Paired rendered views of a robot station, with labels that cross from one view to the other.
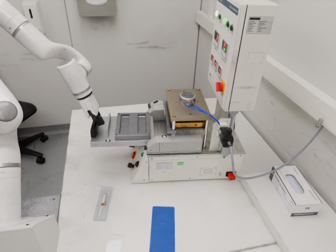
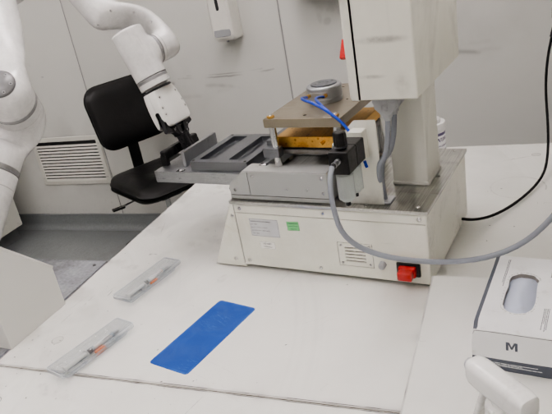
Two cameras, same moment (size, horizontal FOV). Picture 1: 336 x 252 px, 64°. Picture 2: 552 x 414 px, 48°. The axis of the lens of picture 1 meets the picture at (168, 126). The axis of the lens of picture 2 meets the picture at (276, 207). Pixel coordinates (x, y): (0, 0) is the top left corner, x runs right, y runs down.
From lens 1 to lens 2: 84 cm
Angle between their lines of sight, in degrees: 35
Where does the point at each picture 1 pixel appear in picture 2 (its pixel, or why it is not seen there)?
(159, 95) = not seen: hidden behind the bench
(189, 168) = (315, 241)
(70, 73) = (125, 46)
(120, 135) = (198, 161)
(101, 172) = (187, 242)
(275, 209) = (448, 346)
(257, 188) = (443, 303)
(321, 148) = not seen: outside the picture
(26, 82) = (213, 127)
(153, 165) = (246, 225)
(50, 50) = (105, 11)
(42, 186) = not seen: hidden behind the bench
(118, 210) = (163, 295)
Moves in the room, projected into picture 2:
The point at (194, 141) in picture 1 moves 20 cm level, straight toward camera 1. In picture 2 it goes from (310, 173) to (246, 213)
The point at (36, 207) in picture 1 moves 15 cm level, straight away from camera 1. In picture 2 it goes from (66, 271) to (80, 245)
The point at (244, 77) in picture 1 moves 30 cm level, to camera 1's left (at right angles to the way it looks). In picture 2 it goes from (372, 15) to (238, 26)
